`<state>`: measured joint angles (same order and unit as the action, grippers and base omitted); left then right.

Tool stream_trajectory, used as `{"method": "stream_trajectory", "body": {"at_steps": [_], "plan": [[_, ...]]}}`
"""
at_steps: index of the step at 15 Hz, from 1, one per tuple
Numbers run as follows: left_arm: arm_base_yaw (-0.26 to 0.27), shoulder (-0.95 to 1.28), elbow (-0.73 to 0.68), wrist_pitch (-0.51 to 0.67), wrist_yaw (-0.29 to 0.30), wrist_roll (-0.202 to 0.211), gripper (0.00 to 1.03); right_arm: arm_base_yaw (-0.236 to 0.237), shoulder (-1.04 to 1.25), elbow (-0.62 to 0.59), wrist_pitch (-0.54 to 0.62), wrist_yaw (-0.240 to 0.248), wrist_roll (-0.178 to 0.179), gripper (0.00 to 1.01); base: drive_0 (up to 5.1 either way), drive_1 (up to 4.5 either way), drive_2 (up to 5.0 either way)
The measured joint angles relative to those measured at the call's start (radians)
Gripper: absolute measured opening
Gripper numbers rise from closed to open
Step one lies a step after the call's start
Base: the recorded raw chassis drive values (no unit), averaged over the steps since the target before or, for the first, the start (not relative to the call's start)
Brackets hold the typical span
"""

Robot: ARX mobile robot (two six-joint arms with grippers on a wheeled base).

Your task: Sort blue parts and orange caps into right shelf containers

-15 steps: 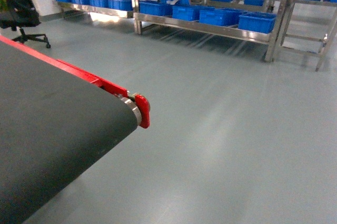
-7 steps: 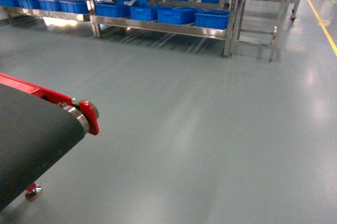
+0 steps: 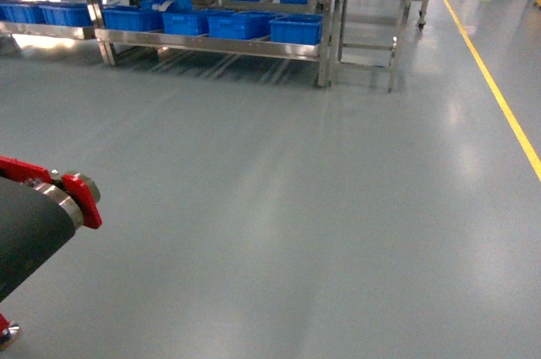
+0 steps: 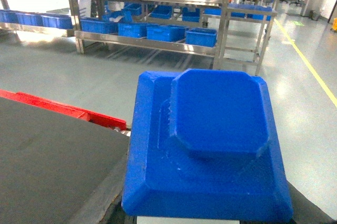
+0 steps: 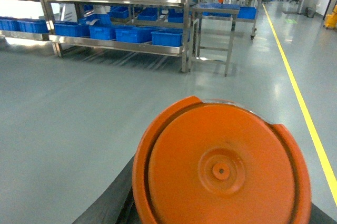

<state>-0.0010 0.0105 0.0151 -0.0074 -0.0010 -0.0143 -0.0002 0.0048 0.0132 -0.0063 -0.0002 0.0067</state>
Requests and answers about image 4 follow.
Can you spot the small stainless steel table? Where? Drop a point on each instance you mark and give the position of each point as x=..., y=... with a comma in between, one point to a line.
x=245, y=35

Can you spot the blue bin with red parts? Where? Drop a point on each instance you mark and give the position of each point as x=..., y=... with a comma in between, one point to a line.
x=201, y=37

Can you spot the red table edge strip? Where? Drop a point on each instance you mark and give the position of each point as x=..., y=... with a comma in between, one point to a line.
x=66, y=109

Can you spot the stainless steel shelf rack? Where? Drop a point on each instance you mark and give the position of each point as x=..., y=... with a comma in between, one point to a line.
x=217, y=52

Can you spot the blue plastic bin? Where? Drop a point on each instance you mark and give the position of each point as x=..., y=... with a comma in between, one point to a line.
x=166, y=33
x=94, y=25
x=134, y=30

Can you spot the blue block part with knob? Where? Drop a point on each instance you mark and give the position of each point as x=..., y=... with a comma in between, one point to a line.
x=204, y=145

